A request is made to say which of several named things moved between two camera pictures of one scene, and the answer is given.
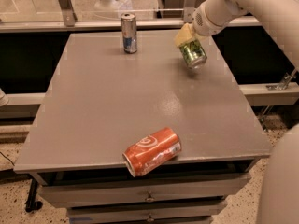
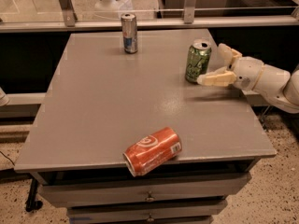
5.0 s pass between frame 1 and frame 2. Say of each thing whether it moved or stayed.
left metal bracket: stayed
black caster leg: stayed
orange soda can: stayed
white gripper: moved
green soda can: moved
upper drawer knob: stayed
